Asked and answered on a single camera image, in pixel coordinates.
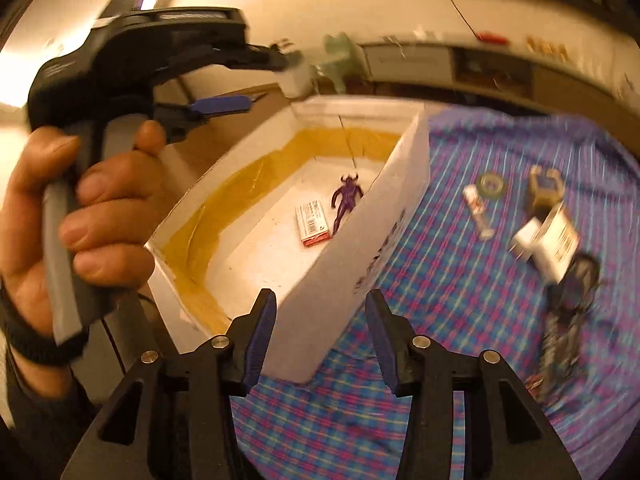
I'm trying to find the white cartoon print lighter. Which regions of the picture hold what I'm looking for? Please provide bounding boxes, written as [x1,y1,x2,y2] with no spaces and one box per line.
[462,185,496,241]

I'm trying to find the square brown tin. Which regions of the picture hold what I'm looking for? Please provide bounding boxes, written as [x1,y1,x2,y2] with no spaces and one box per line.
[525,165,566,221]

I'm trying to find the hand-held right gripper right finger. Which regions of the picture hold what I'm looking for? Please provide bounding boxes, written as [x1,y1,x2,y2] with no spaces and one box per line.
[365,287,583,480]

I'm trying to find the gold ornaments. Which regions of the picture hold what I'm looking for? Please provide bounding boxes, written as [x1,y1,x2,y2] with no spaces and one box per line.
[525,35,571,59]

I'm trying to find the green tape roll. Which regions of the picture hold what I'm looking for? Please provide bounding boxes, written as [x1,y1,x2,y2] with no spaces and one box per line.
[475,172,507,198]

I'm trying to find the green plastic chair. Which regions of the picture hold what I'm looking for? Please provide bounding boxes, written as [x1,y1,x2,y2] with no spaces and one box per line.
[320,32,368,93]

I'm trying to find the white planter bin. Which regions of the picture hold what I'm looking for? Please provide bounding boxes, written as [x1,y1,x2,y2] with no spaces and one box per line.
[275,55,316,98]

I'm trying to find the purple horned toy figure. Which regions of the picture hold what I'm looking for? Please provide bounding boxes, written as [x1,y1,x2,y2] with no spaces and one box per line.
[331,174,362,233]

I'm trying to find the black wrist strap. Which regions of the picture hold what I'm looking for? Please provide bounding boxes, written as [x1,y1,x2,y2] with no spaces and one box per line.
[0,285,91,367]

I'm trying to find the long white printed package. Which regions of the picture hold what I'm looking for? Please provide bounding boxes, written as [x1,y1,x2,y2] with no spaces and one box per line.
[509,205,581,283]

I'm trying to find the white cardboard box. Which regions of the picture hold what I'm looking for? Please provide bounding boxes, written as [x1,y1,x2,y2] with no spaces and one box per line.
[144,96,432,386]

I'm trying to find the blue plaid cloth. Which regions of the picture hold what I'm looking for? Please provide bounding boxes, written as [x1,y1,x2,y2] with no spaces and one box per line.
[235,105,640,480]

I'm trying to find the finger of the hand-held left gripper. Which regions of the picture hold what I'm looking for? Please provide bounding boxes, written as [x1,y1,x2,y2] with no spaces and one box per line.
[215,42,292,75]
[155,94,268,132]

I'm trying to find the black television cable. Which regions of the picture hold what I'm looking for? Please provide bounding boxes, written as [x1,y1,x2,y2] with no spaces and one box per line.
[442,0,482,41]

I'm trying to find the small red and white box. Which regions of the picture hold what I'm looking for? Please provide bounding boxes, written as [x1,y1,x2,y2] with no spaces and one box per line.
[295,199,333,247]

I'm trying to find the grey tv cabinet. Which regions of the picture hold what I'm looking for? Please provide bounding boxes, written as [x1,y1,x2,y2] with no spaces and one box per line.
[360,35,640,126]

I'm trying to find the person's left forearm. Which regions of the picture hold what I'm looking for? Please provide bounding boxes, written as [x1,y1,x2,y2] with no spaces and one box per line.
[0,345,98,466]

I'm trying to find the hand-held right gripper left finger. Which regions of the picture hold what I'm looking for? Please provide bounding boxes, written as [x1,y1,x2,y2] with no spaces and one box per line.
[60,287,278,480]

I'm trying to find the person's left hand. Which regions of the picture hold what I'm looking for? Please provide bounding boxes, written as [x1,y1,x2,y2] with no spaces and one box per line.
[0,120,168,348]

